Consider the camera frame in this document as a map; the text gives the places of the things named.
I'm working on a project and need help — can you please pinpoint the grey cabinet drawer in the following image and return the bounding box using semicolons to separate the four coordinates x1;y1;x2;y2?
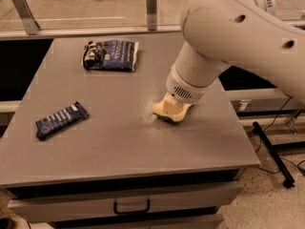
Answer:
9;180;243;222
53;214;223;229

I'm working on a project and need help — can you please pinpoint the left metal rail bracket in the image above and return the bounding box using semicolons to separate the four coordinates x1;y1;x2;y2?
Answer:
11;0;40;35

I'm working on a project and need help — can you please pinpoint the black floor cable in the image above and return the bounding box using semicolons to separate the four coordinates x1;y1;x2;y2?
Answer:
254;95;305;177

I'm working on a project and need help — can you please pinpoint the blue chip bag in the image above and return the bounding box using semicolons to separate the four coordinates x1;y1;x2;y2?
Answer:
82;40;139;72

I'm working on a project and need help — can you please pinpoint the dark blue snack bar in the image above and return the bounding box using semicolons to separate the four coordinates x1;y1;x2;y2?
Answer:
35;102;89;140

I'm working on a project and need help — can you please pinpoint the middle metal rail bracket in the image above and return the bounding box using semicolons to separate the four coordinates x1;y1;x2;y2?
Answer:
146;0;157;31

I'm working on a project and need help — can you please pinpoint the metal rail bracket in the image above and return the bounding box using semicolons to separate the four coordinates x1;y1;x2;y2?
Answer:
146;0;157;31
11;0;40;35

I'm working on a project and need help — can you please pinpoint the black floor stand bar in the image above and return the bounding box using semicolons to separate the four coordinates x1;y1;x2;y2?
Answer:
253;122;295;188

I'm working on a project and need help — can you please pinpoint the lower grey cabinet drawer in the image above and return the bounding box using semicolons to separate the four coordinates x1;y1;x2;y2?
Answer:
53;214;223;229

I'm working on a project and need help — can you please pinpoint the yellow sponge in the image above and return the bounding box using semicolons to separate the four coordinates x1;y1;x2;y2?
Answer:
152;93;193;123

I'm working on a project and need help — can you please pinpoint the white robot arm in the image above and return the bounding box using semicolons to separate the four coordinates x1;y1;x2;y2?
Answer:
166;0;305;108

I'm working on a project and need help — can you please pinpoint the black drawer handle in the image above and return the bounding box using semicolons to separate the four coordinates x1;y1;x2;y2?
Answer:
113;199;151;216

